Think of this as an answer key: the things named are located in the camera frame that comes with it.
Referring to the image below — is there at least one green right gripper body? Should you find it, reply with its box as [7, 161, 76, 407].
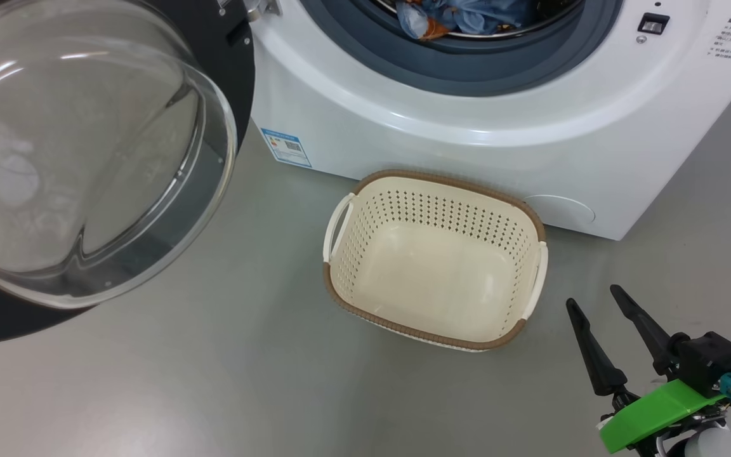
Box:
[597, 379, 729, 457]

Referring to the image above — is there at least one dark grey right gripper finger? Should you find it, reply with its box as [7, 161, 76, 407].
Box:
[565, 298, 628, 397]
[610, 284, 690, 375]

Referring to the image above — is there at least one glass washing machine door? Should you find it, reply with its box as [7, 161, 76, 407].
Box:
[0, 0, 256, 348]

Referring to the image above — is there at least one white front-load washing machine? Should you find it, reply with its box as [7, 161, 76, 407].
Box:
[248, 0, 731, 242]

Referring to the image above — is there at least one cream perforated laundry basket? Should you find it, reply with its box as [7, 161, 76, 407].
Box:
[322, 169, 549, 352]

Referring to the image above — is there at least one blue white energy label sticker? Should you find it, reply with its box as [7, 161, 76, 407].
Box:
[260, 128, 313, 169]

